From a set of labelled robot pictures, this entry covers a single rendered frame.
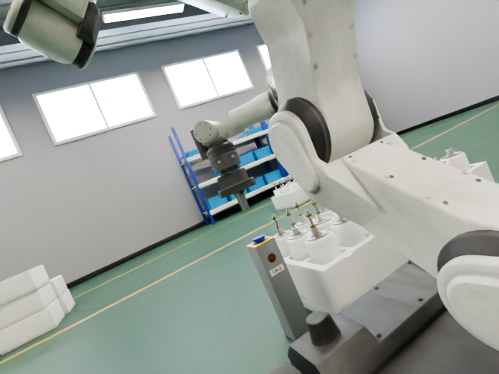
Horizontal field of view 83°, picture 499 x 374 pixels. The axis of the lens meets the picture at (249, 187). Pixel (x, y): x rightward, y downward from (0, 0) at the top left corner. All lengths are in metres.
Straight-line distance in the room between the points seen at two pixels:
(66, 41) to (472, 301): 0.72
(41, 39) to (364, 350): 0.75
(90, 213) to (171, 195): 1.48
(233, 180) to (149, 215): 5.09
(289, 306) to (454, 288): 0.60
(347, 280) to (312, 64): 0.64
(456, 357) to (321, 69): 0.46
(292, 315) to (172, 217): 5.13
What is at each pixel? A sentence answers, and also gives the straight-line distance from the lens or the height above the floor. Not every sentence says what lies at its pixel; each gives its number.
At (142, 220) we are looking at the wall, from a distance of 5.89.
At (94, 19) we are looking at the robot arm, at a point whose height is 0.89.
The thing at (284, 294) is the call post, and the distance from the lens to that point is 0.91.
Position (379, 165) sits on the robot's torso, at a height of 0.45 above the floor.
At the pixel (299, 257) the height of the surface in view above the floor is 0.19.
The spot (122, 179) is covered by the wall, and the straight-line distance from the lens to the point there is 5.96.
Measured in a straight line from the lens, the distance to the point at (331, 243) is 0.92.
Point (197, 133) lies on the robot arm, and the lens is 0.84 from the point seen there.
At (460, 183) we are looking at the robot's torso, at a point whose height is 0.39.
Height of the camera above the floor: 0.50
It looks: 1 degrees down
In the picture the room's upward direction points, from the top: 23 degrees counter-clockwise
